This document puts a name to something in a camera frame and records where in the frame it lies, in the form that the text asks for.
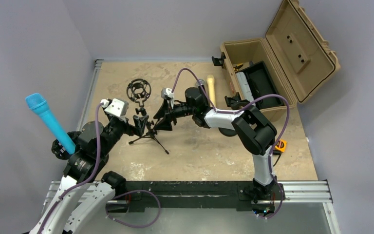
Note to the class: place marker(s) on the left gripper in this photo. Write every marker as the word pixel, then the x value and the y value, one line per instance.
pixel 139 123

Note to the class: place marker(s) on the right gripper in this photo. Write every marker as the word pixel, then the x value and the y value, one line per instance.
pixel 165 124

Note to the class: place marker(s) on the black tripod mic stand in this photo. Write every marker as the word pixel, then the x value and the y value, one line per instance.
pixel 139 91

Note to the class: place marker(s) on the black grey microphone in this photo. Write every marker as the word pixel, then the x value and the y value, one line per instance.
pixel 200 82

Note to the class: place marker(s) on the cream microphone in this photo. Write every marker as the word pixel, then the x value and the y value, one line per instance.
pixel 211 89

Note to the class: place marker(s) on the round base mic stand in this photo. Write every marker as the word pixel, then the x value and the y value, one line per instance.
pixel 235 103

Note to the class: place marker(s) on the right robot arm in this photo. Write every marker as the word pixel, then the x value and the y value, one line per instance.
pixel 257 134

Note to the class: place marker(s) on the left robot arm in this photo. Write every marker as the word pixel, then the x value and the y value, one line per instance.
pixel 69 210

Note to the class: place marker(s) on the left round base stand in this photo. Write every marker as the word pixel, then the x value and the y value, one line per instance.
pixel 85 146

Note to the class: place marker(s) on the blue microphone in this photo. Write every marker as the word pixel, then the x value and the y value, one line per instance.
pixel 39 106

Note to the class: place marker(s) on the grey device in case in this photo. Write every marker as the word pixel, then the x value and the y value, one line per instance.
pixel 244 86

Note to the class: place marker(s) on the orange tape measure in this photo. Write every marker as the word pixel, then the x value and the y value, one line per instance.
pixel 280 147

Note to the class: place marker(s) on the tan hard case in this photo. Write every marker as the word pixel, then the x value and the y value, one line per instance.
pixel 297 57

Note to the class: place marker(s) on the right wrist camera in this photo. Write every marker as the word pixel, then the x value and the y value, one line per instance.
pixel 167 94

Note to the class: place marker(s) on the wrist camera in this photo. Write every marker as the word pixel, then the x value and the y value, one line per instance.
pixel 115 107
pixel 167 94

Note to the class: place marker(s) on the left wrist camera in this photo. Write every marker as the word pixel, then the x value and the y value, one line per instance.
pixel 115 107

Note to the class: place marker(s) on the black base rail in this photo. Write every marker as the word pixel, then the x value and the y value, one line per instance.
pixel 238 195

